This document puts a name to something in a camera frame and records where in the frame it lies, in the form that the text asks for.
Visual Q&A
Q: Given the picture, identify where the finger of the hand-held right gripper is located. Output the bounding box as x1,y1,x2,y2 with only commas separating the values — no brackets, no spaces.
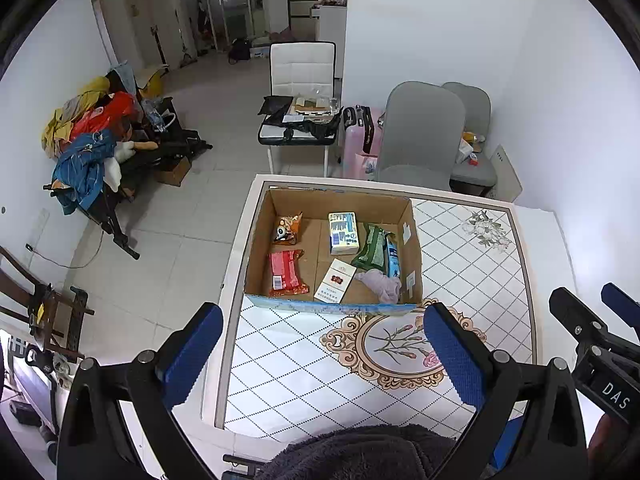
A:
601,282,640,333
548,287,608,356

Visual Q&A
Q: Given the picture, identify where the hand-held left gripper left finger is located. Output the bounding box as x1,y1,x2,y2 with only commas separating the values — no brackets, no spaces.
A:
55,302,224,480

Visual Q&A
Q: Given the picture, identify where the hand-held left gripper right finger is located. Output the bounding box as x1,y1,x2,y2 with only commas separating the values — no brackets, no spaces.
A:
422,302,588,480

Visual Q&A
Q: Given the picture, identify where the purple cloth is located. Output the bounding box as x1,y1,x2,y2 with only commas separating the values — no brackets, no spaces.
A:
356,268,403,304

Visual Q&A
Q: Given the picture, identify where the blue tube packet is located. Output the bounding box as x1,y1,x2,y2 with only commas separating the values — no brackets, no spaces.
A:
386,236,404,279

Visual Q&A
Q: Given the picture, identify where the red snack packet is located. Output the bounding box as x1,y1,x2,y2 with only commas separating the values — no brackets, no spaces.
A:
268,249,309,297

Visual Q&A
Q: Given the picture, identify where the green snack packet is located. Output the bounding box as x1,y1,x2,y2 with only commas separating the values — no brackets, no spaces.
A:
351,223,396,271

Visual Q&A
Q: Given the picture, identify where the white carton with red label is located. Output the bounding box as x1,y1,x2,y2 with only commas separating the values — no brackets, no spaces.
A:
314,259,357,303

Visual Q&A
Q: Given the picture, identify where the orange panda snack packet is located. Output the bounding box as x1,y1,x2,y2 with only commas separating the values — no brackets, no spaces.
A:
272,212,304,246

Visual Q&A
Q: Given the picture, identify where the blue and white tissue pack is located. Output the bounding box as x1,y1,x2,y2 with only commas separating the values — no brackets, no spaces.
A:
328,211,362,256

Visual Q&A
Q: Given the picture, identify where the person's right forearm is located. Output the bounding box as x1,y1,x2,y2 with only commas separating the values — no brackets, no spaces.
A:
587,410,640,468

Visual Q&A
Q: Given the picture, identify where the blue chair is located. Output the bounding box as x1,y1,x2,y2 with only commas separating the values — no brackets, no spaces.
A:
492,417,526,471

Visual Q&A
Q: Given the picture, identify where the dark wooden chair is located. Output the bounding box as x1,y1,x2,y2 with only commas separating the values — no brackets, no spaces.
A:
0,245,96,361

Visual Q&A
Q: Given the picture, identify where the person's dark fuzzy clothing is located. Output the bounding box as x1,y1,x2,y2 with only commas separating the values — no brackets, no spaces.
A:
255,424,456,480

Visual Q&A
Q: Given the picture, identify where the white board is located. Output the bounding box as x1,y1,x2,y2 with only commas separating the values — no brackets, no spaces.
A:
487,144,523,203

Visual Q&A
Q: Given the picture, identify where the small brown cardboard box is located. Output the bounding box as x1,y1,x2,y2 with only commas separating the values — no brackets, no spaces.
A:
155,156,192,187

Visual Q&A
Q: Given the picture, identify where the black metal rack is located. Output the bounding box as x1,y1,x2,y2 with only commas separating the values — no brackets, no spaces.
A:
45,97,213,261

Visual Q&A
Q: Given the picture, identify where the plush toy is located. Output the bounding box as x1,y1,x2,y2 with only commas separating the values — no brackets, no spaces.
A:
102,140,161,193

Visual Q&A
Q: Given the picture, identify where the blue striped garment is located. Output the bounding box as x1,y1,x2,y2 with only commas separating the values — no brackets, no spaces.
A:
52,130,118,216

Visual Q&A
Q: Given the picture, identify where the grey fabric chair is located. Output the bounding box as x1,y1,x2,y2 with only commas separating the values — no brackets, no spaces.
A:
442,81,498,198
375,81,467,192

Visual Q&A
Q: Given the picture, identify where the pink suitcase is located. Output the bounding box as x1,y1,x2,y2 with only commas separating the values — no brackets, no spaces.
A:
341,106,385,181

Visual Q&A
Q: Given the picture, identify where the red plastic bag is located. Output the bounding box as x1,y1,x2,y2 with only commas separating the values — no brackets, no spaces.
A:
70,91,136,143

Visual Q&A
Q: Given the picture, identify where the black bag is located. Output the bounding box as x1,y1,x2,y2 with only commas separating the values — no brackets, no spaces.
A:
285,112,343,140

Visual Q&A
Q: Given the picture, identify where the black folder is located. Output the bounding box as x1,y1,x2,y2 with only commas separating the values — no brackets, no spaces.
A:
258,96,294,117

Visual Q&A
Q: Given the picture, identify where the yellow cloth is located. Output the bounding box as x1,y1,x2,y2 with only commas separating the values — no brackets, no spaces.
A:
41,76,111,161

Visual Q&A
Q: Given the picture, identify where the stack of papers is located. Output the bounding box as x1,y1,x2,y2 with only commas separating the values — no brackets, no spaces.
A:
292,95,341,118

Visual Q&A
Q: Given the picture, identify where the white padded chair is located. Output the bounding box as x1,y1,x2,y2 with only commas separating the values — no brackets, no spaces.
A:
257,41,343,177

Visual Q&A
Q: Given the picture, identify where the beige door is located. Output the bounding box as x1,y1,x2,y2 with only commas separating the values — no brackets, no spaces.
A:
125,0,166,68

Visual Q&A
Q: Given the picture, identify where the white cabinet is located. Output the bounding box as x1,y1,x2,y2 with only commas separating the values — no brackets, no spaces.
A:
312,2,348,81

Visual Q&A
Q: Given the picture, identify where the glass sliding door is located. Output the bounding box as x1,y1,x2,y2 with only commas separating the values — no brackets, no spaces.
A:
175,0,271,56

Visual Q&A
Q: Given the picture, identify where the black floor cable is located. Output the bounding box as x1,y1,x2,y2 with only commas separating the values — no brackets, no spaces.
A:
25,232,103,270

